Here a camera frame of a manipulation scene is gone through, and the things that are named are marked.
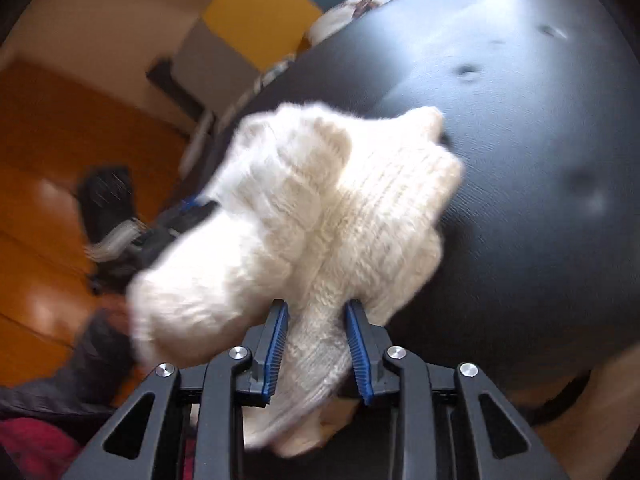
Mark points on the deer print cushion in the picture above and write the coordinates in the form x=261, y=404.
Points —
x=350, y=10

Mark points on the cream knit sweater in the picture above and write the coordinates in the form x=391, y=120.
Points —
x=325, y=200

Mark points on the geometric print cushion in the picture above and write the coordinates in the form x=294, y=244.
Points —
x=265, y=77

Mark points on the grey yellow blue sofa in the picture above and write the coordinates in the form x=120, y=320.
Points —
x=255, y=5

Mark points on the red cloth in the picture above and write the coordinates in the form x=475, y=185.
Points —
x=35, y=450

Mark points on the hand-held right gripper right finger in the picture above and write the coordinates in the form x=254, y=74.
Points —
x=359, y=355

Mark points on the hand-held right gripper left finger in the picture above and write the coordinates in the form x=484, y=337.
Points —
x=277, y=355

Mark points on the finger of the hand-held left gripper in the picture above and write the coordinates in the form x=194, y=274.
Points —
x=187, y=215

